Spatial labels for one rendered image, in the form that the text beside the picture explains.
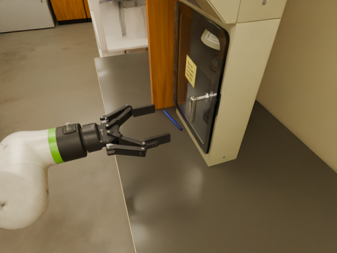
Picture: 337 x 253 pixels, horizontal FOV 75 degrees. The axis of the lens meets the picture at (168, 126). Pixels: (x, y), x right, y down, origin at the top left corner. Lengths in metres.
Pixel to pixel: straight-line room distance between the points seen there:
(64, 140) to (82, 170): 1.50
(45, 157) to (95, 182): 1.38
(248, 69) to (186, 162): 0.38
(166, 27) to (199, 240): 0.69
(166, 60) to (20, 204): 0.66
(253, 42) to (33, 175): 0.56
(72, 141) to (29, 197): 0.15
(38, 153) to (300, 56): 0.91
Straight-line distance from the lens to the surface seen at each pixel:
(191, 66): 0.71
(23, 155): 0.58
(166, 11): 0.84
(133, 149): 0.55
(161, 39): 0.86
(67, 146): 0.58
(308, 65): 0.96
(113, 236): 1.71
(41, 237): 1.88
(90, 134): 0.58
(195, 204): 0.70
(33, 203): 0.53
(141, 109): 0.67
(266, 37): 0.58
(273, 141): 0.95
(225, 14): 0.49
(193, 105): 0.62
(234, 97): 0.61
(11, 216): 0.53
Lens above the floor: 1.56
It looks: 42 degrees down
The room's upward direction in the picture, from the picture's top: straight up
